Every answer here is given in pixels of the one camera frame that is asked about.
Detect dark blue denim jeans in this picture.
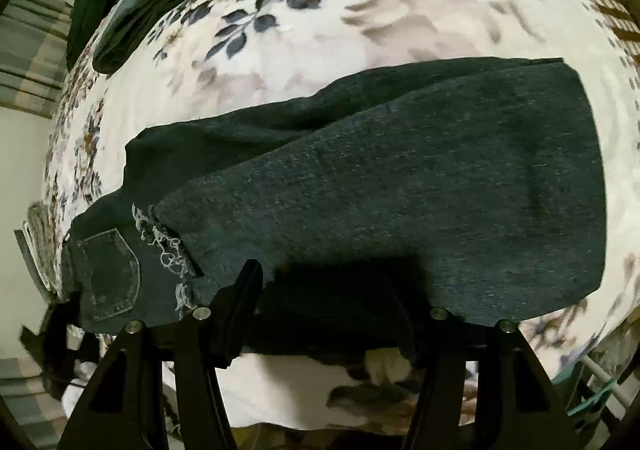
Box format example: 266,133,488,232
61,58,606,364

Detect teal white rack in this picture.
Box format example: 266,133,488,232
551,356,632,434

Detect grey green curtain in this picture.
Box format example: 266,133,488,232
1,0,72,118

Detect floral bed blanket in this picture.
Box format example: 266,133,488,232
39,0,640,436

